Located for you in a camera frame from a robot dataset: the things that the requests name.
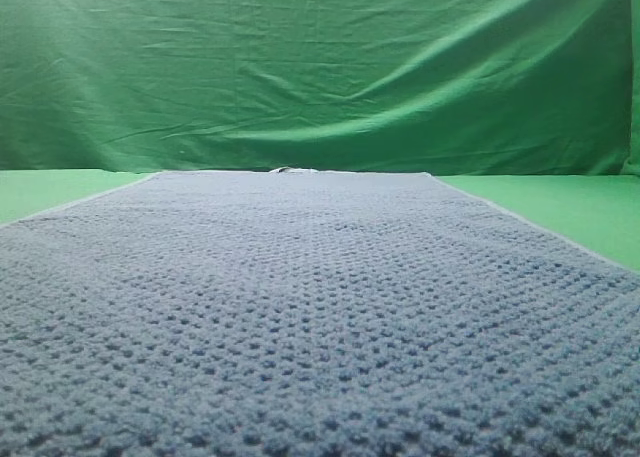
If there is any blue waffle-weave towel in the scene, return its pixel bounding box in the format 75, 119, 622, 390
1, 172, 639, 456

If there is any white towel label tag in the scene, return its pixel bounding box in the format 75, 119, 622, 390
269, 166, 318, 174

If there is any green backdrop cloth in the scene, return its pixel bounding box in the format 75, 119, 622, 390
1, 0, 639, 175

